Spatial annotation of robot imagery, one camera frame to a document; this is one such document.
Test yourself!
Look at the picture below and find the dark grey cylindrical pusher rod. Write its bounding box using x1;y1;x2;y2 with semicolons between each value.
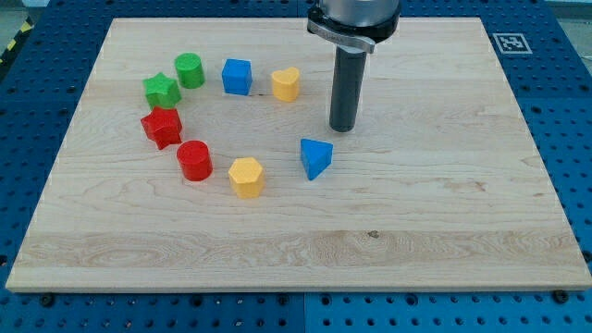
329;46;366;132

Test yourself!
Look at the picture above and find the blue triangle block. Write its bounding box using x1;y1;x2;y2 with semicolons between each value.
301;139;333;180

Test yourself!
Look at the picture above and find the yellow hexagon block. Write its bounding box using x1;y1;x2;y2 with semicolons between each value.
228;157;265;199

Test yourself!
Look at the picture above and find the yellow heart block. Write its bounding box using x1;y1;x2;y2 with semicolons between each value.
271;67;300;102

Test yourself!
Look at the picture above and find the blue cube block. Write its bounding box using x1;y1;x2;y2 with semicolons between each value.
222;58;253;95

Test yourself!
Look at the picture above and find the green cylinder block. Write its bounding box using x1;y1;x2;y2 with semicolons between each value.
174;53;205;89

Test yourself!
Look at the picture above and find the white fiducial marker tag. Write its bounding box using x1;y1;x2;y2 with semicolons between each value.
493;32;532;55

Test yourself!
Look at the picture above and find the light wooden board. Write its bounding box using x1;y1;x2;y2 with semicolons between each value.
6;18;591;293

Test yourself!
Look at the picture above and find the red cylinder block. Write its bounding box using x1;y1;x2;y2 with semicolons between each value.
177;141;213;181

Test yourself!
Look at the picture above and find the green star block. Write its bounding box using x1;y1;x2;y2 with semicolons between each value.
142;72;181;108

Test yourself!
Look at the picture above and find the red star block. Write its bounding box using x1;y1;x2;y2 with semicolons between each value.
141;106;182;150

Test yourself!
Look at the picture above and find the yellow black hazard tape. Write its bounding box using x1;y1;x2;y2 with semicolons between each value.
1;16;34;67

